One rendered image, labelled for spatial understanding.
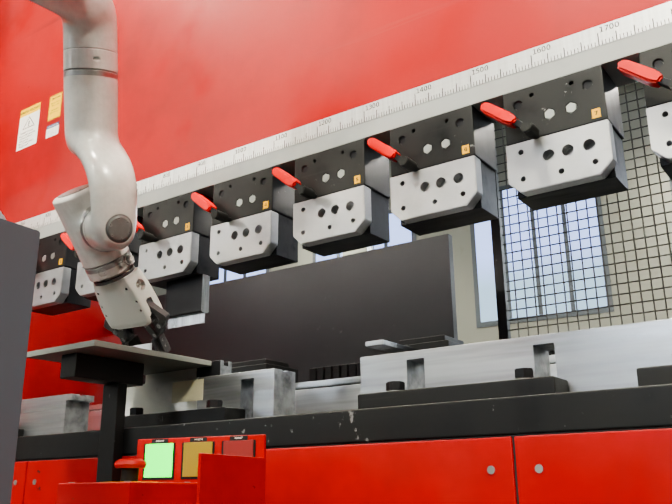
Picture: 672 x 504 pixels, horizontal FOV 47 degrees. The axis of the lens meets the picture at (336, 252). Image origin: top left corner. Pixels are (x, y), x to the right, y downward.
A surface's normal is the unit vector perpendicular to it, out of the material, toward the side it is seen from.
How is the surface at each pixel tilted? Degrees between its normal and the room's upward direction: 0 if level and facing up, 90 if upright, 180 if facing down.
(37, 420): 90
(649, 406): 90
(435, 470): 90
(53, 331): 90
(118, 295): 131
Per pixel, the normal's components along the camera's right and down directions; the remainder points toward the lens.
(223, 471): 0.93, -0.12
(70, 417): 0.82, -0.18
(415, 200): -0.58, -0.24
